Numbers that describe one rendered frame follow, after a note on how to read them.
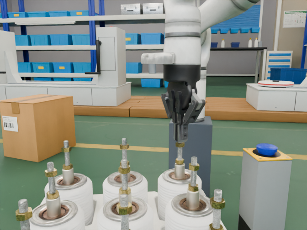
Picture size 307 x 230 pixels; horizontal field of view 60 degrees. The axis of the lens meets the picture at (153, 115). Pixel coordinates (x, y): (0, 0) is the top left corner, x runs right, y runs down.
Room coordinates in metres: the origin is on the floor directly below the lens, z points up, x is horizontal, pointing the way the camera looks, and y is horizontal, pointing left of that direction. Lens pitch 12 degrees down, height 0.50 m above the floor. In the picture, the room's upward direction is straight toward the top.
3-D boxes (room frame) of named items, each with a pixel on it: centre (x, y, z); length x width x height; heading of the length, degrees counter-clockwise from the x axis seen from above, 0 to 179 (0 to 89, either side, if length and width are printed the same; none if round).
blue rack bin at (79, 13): (5.54, 1.37, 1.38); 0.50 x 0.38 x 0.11; 172
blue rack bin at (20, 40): (5.77, 2.66, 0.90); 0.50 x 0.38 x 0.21; 172
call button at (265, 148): (0.52, -0.23, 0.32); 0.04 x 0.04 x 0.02
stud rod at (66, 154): (0.52, 0.18, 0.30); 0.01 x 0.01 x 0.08
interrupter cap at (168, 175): (0.54, -0.06, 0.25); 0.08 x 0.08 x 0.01
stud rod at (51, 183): (0.40, 0.17, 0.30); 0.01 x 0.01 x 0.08
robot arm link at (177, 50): (0.54, -0.04, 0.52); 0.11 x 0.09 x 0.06; 119
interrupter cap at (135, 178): (0.53, 0.06, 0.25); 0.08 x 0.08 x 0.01
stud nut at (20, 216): (0.28, 0.15, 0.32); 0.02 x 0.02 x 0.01; 60
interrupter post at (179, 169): (0.54, -0.06, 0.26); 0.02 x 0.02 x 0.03
